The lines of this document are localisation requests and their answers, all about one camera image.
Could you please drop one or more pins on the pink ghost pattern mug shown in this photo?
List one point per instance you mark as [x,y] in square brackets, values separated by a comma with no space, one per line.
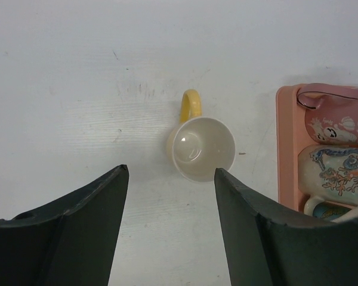
[331,113]

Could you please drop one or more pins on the salmon pink plastic tray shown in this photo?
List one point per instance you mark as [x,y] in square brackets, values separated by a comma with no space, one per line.
[292,138]

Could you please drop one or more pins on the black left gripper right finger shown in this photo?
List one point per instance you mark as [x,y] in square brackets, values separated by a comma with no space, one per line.
[267,243]

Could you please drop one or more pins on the cream dragon pattern mug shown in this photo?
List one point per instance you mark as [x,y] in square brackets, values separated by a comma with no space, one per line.
[328,173]

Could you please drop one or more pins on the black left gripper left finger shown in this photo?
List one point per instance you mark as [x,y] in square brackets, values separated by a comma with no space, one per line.
[69,241]

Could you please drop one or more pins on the yellow ceramic mug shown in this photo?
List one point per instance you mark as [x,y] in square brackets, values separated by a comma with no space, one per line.
[199,145]

